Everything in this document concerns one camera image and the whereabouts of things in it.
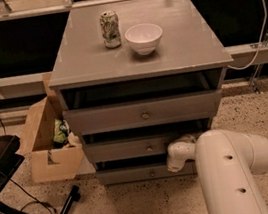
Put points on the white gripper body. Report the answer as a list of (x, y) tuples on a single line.
[(174, 163)]

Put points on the grey bottom drawer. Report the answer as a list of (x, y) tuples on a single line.
[(144, 172)]

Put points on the grey drawer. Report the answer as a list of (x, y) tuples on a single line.
[(136, 147), (129, 115), (144, 172)]

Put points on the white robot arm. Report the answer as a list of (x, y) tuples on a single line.
[(226, 164)]

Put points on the grey wooden drawer cabinet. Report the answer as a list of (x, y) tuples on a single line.
[(189, 59)]

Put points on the grey middle drawer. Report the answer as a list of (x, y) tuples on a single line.
[(136, 147)]

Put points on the grey top drawer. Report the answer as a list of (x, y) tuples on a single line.
[(129, 115)]

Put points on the green snack bag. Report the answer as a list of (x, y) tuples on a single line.
[(61, 133)]

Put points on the brown cardboard box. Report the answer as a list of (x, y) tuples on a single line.
[(48, 163)]

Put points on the white ceramic bowl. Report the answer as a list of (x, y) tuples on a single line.
[(144, 38)]

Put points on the green white soda can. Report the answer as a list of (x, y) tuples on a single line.
[(110, 29)]

